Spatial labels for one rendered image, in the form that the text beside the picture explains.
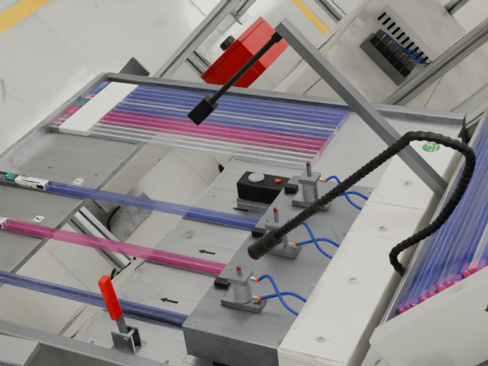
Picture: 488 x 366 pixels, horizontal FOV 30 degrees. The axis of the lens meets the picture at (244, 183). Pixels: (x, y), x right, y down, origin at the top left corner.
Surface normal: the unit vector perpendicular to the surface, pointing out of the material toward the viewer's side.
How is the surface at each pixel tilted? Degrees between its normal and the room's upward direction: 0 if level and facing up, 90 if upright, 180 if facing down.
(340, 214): 46
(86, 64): 0
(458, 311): 90
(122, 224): 0
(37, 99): 0
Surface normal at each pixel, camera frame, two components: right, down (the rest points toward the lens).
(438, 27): 0.57, -0.47
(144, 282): -0.11, -0.84
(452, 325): -0.43, 0.53
